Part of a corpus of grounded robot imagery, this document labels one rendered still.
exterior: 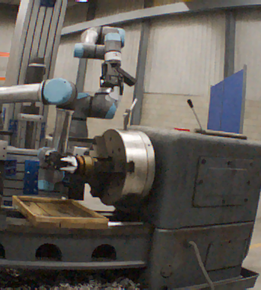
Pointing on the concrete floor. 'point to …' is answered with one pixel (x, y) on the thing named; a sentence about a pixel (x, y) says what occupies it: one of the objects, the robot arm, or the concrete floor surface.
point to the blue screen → (228, 103)
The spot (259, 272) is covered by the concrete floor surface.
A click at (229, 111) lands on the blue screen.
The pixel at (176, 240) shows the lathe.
